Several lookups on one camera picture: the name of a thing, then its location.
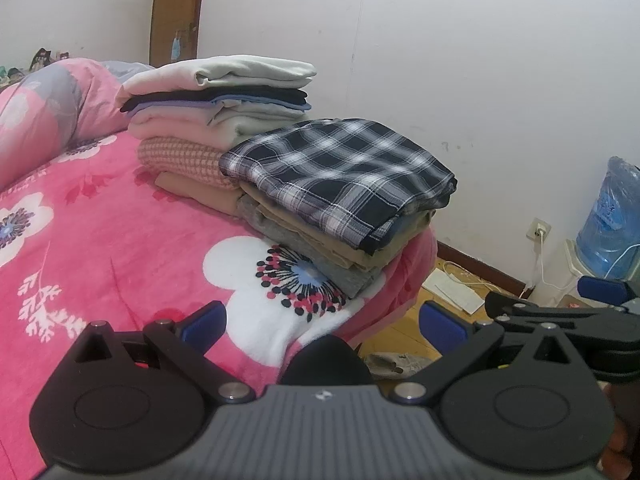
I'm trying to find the white cable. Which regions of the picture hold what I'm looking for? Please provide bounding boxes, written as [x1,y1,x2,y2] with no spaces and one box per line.
[520,230,581,301]

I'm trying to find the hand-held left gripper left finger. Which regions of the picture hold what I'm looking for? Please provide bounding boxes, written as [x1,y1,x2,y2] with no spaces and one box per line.
[65,301,257,405]

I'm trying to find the brown wooden door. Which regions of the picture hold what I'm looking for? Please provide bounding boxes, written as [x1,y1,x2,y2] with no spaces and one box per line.
[150,0,208,68]

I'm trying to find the pink grey floral quilt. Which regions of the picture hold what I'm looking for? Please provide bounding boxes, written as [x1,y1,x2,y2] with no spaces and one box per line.
[0,57,156,191]

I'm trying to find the tan folded garment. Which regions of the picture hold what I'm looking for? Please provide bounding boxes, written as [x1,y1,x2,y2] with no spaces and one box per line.
[239,180,437,271]

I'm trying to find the white water dispenser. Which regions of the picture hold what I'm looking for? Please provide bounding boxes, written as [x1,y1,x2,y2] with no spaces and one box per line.
[565,239,640,286]

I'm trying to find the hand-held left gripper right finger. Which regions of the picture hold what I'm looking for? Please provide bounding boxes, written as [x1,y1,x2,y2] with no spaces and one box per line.
[389,301,581,405]

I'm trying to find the blue folded garment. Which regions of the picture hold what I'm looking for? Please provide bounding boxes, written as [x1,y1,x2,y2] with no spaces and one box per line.
[387,212,432,237]

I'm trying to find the person's right hand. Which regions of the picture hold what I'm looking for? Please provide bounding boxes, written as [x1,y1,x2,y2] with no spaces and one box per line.
[600,394,635,480]

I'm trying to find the white power strip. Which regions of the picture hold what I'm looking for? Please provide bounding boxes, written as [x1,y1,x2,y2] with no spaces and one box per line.
[422,267,488,313]

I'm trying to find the black rounded object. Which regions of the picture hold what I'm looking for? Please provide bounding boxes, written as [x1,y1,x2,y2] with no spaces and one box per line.
[280,334,373,388]

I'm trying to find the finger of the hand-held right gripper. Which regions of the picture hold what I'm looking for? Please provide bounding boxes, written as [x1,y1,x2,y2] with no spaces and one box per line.
[484,290,640,334]
[576,275,640,315]

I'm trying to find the stack of folded clothes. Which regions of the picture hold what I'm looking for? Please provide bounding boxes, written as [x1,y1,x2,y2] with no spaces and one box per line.
[114,54,318,217]

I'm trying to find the grey folded garment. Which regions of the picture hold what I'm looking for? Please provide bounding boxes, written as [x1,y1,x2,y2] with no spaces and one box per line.
[235,195,387,300]

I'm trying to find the blue water jug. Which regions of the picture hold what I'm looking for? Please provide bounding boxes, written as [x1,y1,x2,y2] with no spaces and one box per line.
[575,156,640,281]

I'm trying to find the pink floral blanket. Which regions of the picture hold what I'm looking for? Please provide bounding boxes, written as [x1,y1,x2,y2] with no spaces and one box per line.
[0,127,438,480]

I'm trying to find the wall socket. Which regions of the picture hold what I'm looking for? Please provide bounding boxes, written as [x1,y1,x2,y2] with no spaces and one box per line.
[525,217,552,243]

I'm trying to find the black white plaid pants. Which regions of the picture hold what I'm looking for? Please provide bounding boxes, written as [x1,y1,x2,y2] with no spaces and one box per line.
[218,118,458,255]

